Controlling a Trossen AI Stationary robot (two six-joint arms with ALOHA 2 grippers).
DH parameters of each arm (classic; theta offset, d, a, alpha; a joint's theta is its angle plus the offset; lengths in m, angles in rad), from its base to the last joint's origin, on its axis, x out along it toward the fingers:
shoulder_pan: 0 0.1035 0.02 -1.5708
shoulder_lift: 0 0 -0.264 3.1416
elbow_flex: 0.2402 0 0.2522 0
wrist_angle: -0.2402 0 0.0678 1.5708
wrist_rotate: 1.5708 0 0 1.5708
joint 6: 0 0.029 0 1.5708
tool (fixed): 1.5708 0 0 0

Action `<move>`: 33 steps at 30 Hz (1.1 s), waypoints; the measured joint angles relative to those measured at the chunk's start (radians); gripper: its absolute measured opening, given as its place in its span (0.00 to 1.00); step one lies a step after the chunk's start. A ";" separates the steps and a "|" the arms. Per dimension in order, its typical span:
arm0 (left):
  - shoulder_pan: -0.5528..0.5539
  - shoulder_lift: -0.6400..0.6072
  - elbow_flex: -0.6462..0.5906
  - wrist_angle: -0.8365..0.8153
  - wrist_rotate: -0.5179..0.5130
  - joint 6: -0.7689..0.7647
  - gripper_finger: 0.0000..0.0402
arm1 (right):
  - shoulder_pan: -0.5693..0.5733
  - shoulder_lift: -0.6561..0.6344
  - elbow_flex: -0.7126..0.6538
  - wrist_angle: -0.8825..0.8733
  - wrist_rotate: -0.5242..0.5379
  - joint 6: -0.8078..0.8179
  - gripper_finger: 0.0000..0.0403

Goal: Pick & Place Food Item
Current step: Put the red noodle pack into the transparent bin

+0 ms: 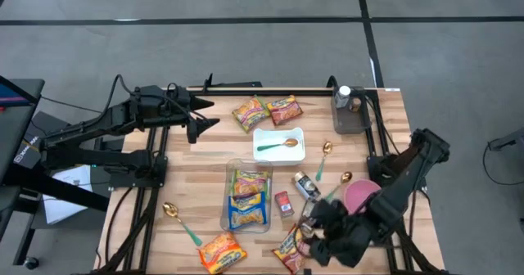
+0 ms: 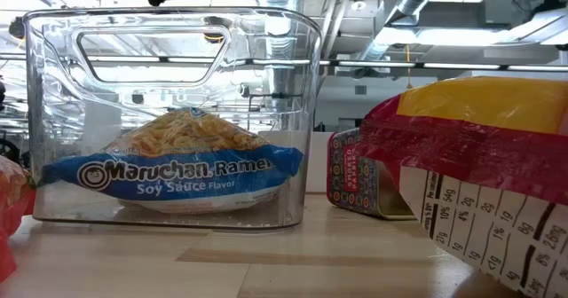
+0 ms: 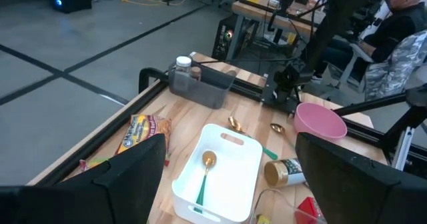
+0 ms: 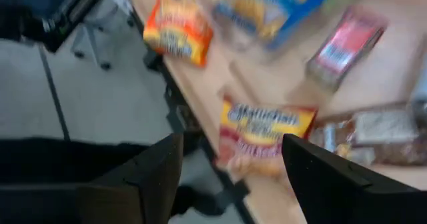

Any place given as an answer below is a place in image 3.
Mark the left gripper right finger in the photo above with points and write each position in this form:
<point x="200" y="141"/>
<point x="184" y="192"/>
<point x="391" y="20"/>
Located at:
<point x="340" y="184"/>

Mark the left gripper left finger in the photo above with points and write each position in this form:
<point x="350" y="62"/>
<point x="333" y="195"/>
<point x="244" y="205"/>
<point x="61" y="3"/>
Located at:
<point x="133" y="184"/>

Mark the lime chili shrimp ramen packet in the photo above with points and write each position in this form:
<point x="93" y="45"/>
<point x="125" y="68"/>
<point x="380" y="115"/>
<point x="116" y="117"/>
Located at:
<point x="88" y="164"/>
<point x="263" y="220"/>

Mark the small brown-lid jar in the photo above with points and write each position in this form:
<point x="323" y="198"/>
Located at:
<point x="196" y="71"/>

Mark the white-lid spice jar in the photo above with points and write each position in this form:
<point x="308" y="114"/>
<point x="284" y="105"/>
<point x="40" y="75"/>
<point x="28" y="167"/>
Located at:
<point x="183" y="61"/>

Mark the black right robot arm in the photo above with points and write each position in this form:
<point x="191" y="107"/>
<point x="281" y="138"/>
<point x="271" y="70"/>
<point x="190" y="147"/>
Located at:
<point x="333" y="24"/>

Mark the red smoked paprika tin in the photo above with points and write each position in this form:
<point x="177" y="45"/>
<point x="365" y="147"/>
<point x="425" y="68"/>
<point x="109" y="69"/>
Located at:
<point x="308" y="207"/>

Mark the roast beef ramen packet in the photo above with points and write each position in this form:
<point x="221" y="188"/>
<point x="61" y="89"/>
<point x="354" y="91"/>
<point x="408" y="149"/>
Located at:
<point x="143" y="130"/>

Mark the gold-lid spice jar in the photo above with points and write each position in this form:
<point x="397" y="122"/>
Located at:
<point x="280" y="173"/>

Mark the pink bowl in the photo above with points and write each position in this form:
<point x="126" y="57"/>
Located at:
<point x="317" y="120"/>

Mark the white plastic bin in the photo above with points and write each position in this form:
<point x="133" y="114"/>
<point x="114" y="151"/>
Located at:
<point x="240" y="170"/>

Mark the gray translucent plastic bin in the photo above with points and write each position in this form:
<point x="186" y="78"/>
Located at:
<point x="200" y="94"/>

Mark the camouflage pattern chair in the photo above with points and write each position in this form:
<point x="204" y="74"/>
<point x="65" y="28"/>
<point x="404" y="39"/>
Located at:
<point x="393" y="67"/>

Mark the white sticker label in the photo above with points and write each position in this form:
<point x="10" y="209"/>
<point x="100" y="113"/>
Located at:
<point x="193" y="54"/>

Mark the person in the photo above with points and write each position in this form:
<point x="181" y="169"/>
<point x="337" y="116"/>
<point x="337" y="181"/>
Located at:
<point x="397" y="27"/>

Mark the black computer tower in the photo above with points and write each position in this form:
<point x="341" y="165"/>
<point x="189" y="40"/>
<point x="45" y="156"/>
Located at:
<point x="221" y="40"/>

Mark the wooden workbench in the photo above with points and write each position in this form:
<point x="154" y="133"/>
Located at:
<point x="263" y="14"/>

